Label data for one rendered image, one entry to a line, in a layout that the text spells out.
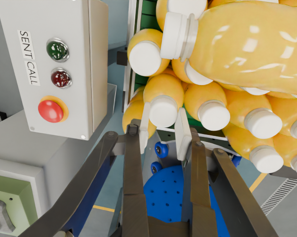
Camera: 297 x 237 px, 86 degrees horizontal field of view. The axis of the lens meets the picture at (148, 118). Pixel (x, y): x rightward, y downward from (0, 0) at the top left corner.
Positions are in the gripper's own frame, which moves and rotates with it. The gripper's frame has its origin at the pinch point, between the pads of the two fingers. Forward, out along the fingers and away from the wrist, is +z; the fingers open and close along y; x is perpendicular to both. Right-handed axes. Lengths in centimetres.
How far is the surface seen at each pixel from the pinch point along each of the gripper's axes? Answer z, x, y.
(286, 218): 115, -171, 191
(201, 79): 4.0, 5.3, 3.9
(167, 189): 9.4, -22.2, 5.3
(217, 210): 6.1, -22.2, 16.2
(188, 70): 4.0, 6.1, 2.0
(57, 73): 3.4, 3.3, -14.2
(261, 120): 4.0, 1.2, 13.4
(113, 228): 68, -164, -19
